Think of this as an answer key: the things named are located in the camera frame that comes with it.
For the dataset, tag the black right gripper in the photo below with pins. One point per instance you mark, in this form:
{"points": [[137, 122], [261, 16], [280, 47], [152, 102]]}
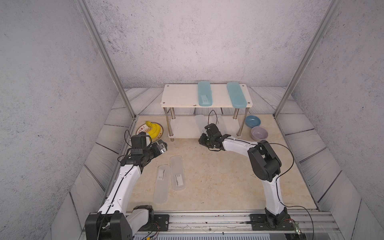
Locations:
{"points": [[201, 141]]}

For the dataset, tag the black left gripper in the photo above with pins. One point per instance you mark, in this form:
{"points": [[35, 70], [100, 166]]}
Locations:
{"points": [[155, 148]]}

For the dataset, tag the clear pencil case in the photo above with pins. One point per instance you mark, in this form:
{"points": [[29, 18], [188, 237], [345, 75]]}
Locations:
{"points": [[201, 122], [177, 173], [162, 184], [222, 126]]}

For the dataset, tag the blue pencil case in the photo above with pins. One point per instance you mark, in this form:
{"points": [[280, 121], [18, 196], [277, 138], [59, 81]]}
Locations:
{"points": [[236, 95], [205, 94]]}

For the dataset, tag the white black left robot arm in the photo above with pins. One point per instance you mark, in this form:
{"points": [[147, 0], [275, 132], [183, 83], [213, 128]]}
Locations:
{"points": [[111, 222]]}

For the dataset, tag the white two-tier shelf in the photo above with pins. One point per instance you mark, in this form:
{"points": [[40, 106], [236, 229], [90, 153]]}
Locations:
{"points": [[185, 96]]}

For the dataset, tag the decorated round plate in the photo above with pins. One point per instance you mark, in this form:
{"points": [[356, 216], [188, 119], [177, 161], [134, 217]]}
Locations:
{"points": [[145, 129]]}

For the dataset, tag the yellow toy banana bunch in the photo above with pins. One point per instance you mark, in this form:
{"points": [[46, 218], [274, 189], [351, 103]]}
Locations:
{"points": [[155, 130]]}

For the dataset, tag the blue ceramic bowl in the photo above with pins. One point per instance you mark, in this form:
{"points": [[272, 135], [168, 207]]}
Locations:
{"points": [[252, 121]]}

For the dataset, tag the lilac ceramic bowl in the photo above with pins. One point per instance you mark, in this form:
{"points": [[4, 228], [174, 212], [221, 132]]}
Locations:
{"points": [[259, 133]]}

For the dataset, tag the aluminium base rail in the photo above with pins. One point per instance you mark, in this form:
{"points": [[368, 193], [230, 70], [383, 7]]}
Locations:
{"points": [[302, 225]]}

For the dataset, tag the left aluminium frame post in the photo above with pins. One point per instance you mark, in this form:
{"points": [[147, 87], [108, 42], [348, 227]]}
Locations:
{"points": [[87, 16]]}

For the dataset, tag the aluminium frame post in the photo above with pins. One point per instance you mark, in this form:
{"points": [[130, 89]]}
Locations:
{"points": [[87, 16], [319, 33]]}

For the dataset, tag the right aluminium frame post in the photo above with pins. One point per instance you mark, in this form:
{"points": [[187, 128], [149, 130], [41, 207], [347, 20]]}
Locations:
{"points": [[319, 33]]}

